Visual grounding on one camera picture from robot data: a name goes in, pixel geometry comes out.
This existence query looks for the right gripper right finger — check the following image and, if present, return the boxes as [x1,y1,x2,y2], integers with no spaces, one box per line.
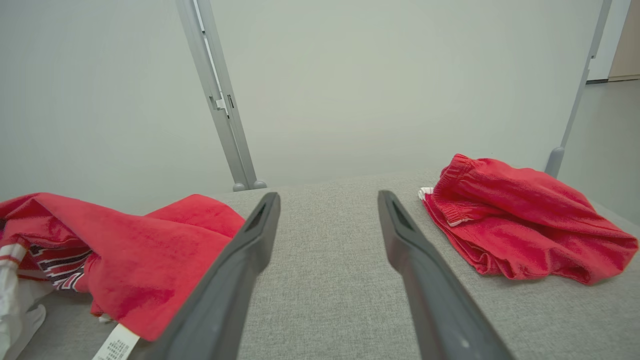
[377,190,517,360]

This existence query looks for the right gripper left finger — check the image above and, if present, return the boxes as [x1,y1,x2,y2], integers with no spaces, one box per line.
[134,192,282,360]

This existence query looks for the red shirt white striped cuffs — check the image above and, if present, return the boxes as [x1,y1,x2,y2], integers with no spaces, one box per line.
[0,192,247,360]

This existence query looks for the red shorts white stripe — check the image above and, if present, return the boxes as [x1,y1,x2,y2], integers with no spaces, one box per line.
[418,153,640,286]

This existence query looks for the beige wooden door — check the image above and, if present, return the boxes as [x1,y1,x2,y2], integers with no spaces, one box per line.
[607,0,640,83]

